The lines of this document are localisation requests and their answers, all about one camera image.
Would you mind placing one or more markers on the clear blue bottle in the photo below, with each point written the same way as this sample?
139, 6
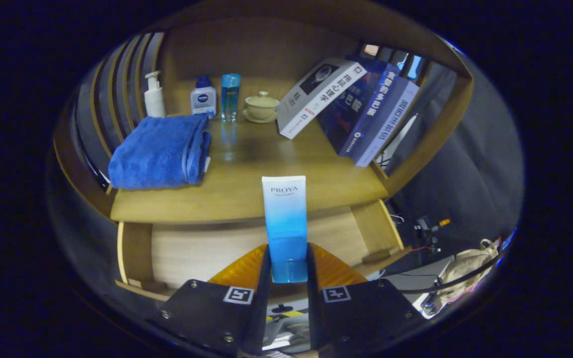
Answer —
230, 99

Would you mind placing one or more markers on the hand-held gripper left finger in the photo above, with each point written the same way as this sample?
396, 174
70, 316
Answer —
261, 308

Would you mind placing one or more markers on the wooden countertop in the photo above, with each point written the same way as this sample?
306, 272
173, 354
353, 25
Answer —
246, 179

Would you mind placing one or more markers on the white pump bottle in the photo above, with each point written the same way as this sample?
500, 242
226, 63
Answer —
154, 102

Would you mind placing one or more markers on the wooden drawer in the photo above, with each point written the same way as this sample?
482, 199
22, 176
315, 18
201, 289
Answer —
202, 253

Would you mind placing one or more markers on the black backdrop cloth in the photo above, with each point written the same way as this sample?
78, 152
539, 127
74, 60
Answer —
480, 164

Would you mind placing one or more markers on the blue folded towel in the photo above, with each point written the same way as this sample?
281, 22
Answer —
157, 154

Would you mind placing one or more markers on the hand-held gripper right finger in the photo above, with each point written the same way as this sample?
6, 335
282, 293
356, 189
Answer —
315, 318

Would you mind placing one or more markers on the beige lidded teacup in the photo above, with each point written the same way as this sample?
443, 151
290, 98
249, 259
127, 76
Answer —
261, 107

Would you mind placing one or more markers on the black equipment with orange clip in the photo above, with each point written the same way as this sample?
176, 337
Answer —
428, 228

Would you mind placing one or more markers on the pale lilac book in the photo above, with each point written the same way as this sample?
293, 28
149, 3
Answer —
391, 119

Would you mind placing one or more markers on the dark blue book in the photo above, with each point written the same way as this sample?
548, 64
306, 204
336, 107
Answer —
351, 119

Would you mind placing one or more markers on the blue and white tube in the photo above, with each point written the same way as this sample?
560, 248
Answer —
285, 219

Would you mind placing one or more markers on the white book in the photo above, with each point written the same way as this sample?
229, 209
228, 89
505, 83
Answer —
316, 97

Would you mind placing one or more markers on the beige bag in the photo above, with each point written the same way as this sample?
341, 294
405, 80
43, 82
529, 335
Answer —
470, 263

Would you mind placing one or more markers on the white blue-capped lotion bottle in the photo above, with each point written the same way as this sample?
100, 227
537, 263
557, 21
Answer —
203, 99

